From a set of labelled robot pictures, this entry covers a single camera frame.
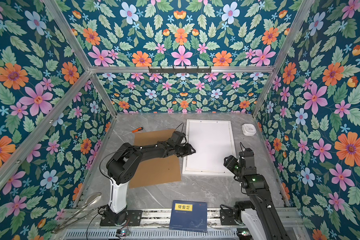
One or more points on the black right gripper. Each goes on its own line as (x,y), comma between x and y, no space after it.
(230,162)

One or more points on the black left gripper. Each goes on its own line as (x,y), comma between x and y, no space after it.
(188,150)

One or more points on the brown frame backing board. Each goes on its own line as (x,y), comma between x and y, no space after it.
(159,170)

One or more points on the white picture frame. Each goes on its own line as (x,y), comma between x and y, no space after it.
(184,162)

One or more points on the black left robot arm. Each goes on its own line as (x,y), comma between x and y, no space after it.
(123,165)

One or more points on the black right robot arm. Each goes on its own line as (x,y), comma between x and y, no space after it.
(258,214)

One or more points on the white round device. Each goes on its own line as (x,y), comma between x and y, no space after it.
(249,129)

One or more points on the small circuit board right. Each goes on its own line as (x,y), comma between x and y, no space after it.
(241,233)

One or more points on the small circuit board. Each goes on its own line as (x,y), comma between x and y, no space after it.
(122,233)
(241,233)

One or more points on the blue booklet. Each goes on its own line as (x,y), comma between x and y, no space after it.
(189,216)

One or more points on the small circuit board left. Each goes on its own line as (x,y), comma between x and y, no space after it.
(122,233)

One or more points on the orange handled screwdriver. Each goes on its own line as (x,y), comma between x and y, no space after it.
(134,131)

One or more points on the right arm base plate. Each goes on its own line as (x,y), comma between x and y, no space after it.
(228,218)

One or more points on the black hook rail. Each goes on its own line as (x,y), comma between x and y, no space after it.
(176,70)

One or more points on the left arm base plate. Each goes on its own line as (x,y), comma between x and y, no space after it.
(124,218)

